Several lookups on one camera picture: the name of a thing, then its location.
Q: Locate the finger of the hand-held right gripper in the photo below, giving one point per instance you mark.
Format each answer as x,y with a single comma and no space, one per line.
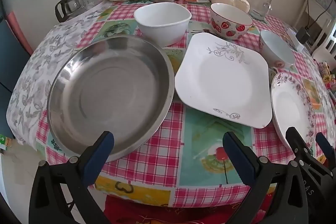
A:
296,142
325,148

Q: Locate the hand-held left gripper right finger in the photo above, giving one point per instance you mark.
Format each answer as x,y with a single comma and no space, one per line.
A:
239,158

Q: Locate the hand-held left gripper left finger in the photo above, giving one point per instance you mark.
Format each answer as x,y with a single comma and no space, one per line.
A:
101,153

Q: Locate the round pink floral plate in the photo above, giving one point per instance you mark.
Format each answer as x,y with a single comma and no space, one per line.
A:
288,106

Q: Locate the stainless steel basin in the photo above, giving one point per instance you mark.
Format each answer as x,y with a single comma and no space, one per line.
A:
105,98

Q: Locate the square white plate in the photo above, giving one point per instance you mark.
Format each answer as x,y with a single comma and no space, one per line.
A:
223,82

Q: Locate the light blue bowl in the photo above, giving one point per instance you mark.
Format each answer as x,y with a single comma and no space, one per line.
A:
273,52

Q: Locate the strawberry print bowl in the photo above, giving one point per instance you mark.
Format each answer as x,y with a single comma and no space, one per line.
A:
231,27

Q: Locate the plain white bowl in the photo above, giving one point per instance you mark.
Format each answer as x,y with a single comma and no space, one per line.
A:
162,29

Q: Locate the pink checked tablecloth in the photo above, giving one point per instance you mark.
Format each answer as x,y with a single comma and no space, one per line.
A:
162,161

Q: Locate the yellow snack packet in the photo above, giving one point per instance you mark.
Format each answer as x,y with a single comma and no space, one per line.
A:
326,74

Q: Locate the red printed cloth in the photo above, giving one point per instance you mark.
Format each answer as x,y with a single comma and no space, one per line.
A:
183,213

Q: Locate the green yellow carton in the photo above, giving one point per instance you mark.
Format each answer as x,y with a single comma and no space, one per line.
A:
5,142

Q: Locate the white power strip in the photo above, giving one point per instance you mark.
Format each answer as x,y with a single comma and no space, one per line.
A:
292,39

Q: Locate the white chair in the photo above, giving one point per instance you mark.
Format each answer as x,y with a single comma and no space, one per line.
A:
326,43

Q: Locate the grey floral tablecloth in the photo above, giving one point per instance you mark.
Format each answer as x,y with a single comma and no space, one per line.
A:
34,69

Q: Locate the black charger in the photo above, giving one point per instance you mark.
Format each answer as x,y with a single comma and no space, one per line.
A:
302,35

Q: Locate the blue furniture panel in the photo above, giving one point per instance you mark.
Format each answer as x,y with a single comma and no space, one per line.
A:
11,56

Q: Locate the clear glass mug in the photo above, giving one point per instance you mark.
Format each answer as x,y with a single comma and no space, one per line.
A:
260,6

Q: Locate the pink strip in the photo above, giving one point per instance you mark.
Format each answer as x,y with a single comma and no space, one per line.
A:
17,27

